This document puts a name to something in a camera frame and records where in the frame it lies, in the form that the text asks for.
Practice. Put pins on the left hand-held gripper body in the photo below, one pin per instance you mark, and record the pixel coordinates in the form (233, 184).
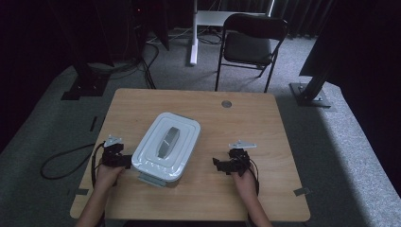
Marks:
(111, 156)

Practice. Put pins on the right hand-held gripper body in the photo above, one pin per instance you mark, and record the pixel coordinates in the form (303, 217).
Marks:
(241, 164)

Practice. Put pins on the white storage box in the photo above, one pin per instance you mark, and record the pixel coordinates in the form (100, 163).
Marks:
(154, 180)

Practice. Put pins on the person's left hand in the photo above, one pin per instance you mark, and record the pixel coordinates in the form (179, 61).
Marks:
(108, 178)

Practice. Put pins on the person's right hand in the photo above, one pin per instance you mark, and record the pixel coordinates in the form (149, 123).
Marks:
(244, 186)

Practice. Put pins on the black tape strip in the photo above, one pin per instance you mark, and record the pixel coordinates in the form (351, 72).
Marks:
(93, 123)

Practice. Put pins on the grey tape piece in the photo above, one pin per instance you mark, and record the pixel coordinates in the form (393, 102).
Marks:
(302, 191)
(78, 191)

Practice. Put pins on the grey round table grommet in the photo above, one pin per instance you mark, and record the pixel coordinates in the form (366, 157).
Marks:
(226, 104)

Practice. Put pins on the black stand with square base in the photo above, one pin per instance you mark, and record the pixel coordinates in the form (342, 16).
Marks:
(85, 86)

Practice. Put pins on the person's dark clothing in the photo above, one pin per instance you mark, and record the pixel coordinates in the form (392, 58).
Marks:
(183, 224)

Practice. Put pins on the black stand with bolted base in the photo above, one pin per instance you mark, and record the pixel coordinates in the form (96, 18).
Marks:
(310, 94)

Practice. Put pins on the black folding chair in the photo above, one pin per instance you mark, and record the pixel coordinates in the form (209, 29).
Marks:
(249, 47)

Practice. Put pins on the dark curtain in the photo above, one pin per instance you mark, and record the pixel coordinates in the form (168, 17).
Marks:
(302, 15)

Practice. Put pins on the white desk frame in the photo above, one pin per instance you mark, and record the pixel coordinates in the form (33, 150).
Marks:
(197, 25)

